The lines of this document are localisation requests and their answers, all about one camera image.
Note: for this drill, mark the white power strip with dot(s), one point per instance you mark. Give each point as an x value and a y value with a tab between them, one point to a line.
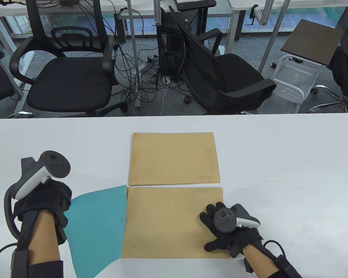
143	68

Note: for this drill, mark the black computer tower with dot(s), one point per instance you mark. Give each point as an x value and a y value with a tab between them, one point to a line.
174	29

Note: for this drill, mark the black mesh office chair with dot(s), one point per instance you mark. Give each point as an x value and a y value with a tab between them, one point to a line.
235	72

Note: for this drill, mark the person's left forearm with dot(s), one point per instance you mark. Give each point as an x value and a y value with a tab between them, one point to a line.
43	237

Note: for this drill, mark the aluminium frame post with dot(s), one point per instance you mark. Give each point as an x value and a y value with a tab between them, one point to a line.
133	43
264	16
157	14
274	34

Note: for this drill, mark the black and white controller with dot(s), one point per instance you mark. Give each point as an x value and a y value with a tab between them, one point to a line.
224	220
56	163

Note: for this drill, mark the black clamp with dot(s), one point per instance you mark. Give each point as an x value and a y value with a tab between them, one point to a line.
253	13

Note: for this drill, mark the person's right hand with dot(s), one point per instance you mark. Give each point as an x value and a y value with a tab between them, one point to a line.
237	240

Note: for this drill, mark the white utility cart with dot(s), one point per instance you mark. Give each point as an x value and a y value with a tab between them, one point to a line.
295	76

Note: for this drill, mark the person's right forearm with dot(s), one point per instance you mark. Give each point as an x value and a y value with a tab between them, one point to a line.
261	265

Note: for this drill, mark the person's left hand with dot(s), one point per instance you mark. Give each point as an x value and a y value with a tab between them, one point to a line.
46	197

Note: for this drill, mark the blue paper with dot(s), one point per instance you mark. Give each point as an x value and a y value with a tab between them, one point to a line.
95	226

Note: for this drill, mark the black office chair chrome base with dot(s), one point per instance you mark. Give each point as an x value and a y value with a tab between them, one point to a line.
346	75

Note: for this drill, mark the dark wooden board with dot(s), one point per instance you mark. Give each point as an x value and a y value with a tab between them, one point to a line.
313	43

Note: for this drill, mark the black desk stand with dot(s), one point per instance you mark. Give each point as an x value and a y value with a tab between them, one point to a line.
197	3

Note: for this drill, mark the brown A4 envelope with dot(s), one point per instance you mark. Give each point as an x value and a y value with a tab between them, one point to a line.
168	226
174	159

